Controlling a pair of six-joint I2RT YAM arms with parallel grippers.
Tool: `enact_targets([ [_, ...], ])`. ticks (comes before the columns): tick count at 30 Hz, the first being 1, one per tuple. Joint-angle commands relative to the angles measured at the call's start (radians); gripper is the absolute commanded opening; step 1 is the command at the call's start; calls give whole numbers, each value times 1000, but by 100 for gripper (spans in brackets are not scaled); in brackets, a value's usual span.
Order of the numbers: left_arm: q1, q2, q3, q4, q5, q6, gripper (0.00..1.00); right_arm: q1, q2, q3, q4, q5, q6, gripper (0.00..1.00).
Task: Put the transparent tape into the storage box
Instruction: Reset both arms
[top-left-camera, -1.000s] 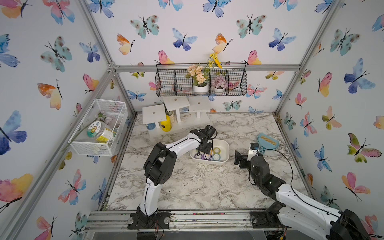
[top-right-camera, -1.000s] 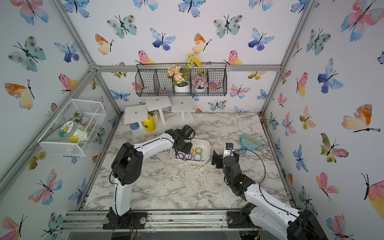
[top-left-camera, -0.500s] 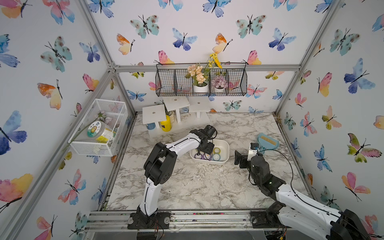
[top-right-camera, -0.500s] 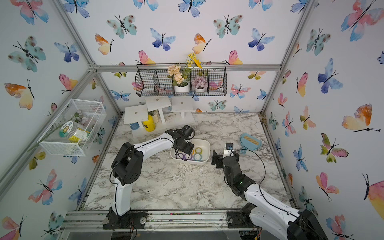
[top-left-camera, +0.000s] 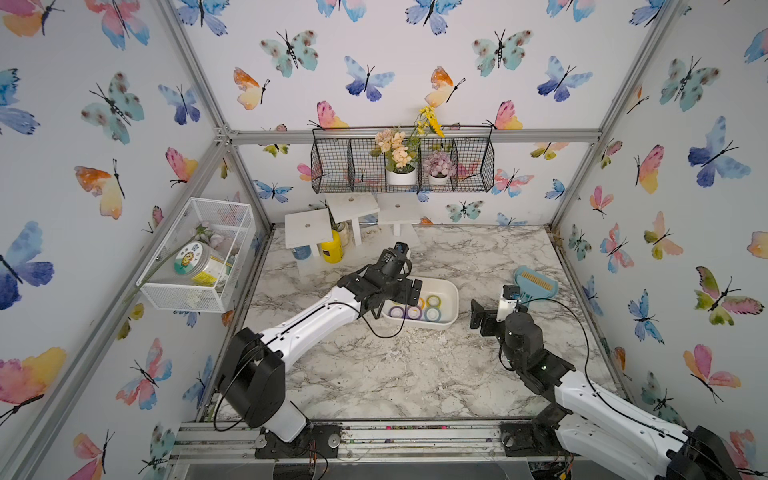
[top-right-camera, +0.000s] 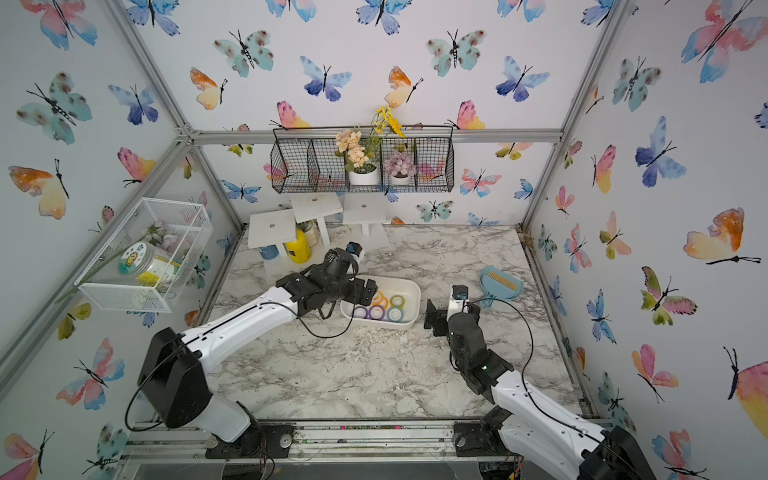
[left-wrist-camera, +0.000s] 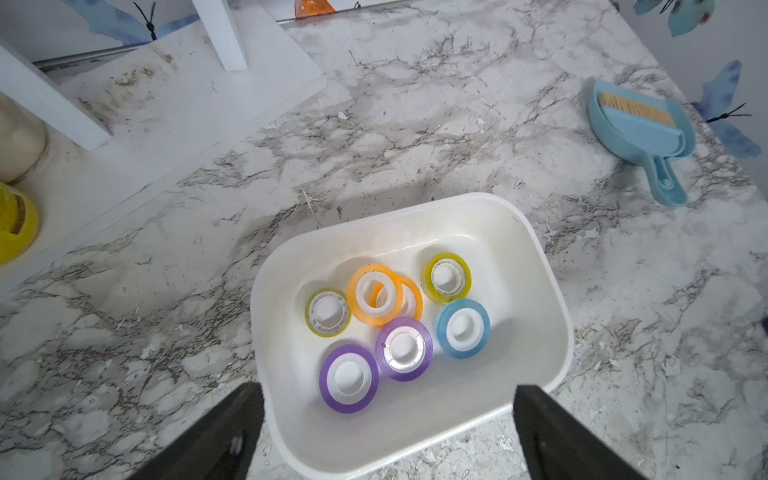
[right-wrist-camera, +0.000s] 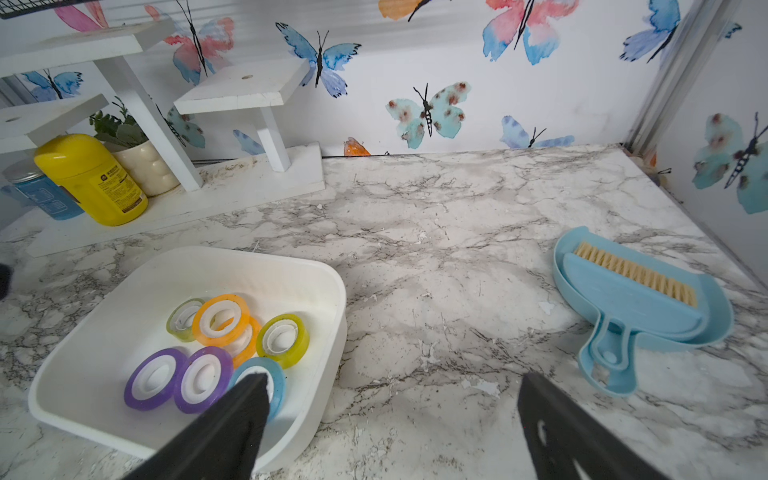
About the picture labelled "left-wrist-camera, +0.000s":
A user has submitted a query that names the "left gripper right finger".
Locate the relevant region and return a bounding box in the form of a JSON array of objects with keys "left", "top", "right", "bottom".
[{"left": 513, "top": 385, "right": 643, "bottom": 480}]

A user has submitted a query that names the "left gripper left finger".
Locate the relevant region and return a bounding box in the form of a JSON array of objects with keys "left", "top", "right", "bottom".
[{"left": 131, "top": 382, "right": 265, "bottom": 480}]

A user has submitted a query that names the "white storage box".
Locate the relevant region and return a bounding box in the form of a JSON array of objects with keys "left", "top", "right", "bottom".
[{"left": 250, "top": 192, "right": 574, "bottom": 479}]

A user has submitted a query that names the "purple tape roll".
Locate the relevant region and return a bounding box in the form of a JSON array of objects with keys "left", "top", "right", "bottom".
[
  {"left": 319, "top": 344, "right": 380, "bottom": 414},
  {"left": 375, "top": 317, "right": 434, "bottom": 382}
]

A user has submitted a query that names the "blue tape roll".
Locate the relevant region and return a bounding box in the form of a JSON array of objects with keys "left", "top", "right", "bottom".
[{"left": 437, "top": 298, "right": 491, "bottom": 359}]

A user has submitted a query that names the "pale green tape roll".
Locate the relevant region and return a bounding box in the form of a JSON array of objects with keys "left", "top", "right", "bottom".
[{"left": 305, "top": 288, "right": 351, "bottom": 338}]

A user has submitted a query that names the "yellow-green tape roll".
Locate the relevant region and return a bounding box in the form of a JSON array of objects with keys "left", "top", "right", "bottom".
[{"left": 422, "top": 252, "right": 472, "bottom": 304}]

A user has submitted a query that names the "orange tape roll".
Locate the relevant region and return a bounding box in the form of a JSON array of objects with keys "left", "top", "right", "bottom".
[
  {"left": 347, "top": 263, "right": 403, "bottom": 327},
  {"left": 397, "top": 275, "right": 424, "bottom": 321}
]

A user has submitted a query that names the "yellow bottle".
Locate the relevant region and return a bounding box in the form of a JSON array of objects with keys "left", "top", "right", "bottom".
[{"left": 0, "top": 183, "right": 39, "bottom": 265}]

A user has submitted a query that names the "white tiered stand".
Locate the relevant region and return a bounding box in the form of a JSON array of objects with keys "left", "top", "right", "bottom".
[{"left": 1, "top": 1, "right": 327, "bottom": 291}]

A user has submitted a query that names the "glass jar behind bottle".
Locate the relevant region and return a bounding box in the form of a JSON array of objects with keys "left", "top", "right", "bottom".
[{"left": 0, "top": 94, "right": 46, "bottom": 183}]

